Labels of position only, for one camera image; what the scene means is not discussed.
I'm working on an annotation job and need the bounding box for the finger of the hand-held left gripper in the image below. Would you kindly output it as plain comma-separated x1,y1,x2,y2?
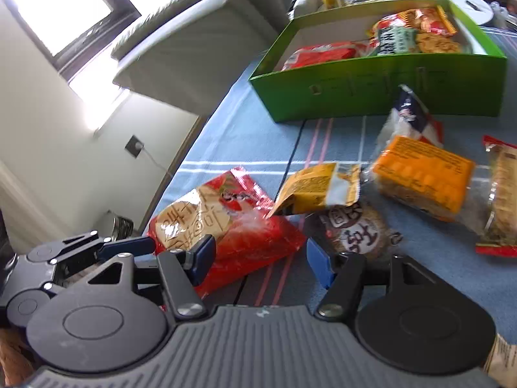
50,230,157,292

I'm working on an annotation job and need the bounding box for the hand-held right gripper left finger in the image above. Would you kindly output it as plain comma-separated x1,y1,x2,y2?
85,234,216,322

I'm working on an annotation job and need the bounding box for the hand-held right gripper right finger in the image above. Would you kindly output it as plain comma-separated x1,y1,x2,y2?
306,239,435,324

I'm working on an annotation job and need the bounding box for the dark round cookie packet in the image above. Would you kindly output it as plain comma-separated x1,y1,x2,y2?
305,200,402,265

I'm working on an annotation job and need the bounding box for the red round cookie packet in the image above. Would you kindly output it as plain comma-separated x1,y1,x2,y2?
147,167,308,300

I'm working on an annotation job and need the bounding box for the yellow torn snack packet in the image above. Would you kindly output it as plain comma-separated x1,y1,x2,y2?
267,162,362,217

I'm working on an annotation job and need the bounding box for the orange label clear packet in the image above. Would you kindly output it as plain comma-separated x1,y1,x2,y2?
359,135,489,235

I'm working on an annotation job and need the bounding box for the blue white red packet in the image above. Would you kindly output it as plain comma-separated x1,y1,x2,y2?
375,85,445,158

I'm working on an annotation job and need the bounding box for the green cardboard box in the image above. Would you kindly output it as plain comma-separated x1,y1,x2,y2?
247,0,507,123

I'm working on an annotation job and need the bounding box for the red-edged clear snack packet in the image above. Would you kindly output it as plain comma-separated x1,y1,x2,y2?
474,135,517,257

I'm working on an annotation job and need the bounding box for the beige brown snack packet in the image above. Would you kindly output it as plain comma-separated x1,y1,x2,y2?
482,333,517,388

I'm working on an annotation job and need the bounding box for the red noodle packet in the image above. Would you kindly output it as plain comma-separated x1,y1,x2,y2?
280,42,374,71

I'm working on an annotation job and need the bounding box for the green white snack packet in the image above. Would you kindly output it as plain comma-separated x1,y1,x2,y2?
377,26,418,56

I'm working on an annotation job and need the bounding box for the yellow cracker bag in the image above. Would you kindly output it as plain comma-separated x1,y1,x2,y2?
416,32,463,54

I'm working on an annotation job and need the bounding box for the red yellow snack bag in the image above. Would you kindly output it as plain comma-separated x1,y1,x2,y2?
369,8,457,35

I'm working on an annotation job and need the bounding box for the shiny metal bin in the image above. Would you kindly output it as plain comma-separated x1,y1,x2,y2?
98,210,135,244

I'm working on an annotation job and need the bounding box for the blue striped tablecloth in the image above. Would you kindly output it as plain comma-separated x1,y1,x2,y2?
137,22,517,348

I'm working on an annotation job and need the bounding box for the grey armchair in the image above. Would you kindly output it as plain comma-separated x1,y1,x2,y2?
111,0,293,116

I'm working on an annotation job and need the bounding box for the white round table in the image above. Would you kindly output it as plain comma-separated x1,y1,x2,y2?
420,0,495,25

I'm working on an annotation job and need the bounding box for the white power cable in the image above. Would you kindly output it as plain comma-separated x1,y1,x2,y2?
141,149,172,175

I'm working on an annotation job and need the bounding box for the grey wall socket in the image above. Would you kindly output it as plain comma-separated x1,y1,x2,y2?
124,134,145,158

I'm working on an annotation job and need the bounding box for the window with dark frame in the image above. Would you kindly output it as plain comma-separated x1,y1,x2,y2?
0,0,195,102

